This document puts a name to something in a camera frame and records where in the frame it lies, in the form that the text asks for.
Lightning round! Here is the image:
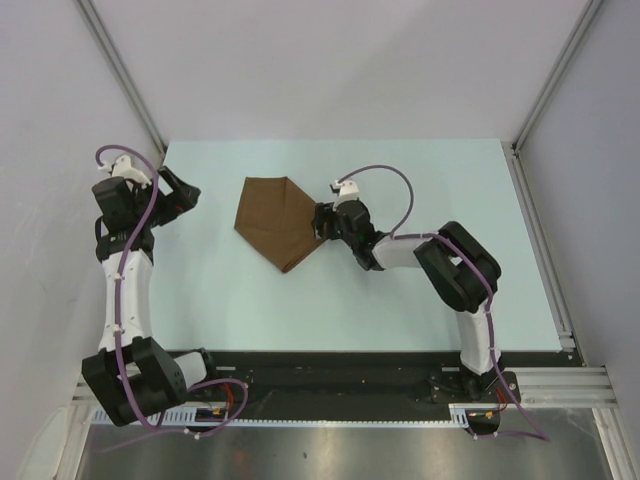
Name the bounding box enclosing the brown cloth napkin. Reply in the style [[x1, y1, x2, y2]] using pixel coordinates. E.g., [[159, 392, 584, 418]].
[[234, 177, 323, 274]]

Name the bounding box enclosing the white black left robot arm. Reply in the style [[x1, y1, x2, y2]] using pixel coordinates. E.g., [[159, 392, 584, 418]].
[[81, 167, 221, 426]]

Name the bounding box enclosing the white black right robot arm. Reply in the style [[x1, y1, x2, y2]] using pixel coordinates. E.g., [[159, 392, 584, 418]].
[[311, 200, 502, 401]]

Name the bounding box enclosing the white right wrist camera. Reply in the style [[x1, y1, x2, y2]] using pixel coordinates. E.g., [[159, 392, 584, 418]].
[[330, 179, 360, 210]]

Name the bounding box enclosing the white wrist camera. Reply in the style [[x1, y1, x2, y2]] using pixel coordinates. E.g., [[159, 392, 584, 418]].
[[330, 179, 360, 210], [98, 154, 152, 189]]

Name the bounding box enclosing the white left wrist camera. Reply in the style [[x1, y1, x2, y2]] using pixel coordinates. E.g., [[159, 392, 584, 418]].
[[98, 154, 152, 189]]

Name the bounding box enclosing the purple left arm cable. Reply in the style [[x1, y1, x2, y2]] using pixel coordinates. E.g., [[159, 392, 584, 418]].
[[94, 144, 249, 453]]

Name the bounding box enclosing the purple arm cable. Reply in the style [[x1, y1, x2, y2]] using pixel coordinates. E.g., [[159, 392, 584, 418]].
[[94, 144, 249, 453], [331, 164, 551, 443]]

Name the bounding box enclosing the aluminium frame post left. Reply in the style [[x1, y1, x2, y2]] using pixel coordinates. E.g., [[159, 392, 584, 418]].
[[73, 0, 168, 159]]

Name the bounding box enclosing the aluminium frame post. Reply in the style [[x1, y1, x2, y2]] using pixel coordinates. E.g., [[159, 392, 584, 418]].
[[73, 0, 168, 159], [511, 0, 607, 155]]

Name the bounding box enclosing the white slotted cable duct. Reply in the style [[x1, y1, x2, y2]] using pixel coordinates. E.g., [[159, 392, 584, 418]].
[[92, 403, 471, 427]]

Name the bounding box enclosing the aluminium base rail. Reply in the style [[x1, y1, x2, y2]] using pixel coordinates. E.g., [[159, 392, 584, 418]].
[[71, 364, 613, 407]]

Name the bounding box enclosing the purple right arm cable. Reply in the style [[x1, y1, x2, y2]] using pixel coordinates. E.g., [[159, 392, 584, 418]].
[[331, 164, 551, 443]]

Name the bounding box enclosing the aluminium frame post right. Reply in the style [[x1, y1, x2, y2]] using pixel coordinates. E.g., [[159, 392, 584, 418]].
[[511, 0, 607, 155]]

